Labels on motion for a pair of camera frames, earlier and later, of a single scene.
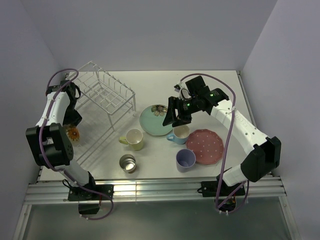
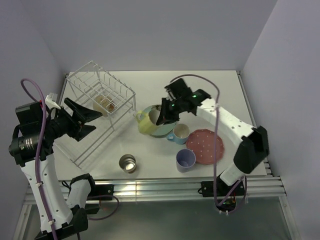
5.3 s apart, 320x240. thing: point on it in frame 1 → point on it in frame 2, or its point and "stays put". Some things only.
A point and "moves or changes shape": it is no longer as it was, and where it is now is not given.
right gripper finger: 171,115 → 165,114
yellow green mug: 134,138 → 146,125
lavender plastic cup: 185,159 stays put
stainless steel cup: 128,163 stays put
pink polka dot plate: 207,145 stays put
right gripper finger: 183,121 → 169,121
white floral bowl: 72,132 moves or changes shape
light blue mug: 180,134 stays put
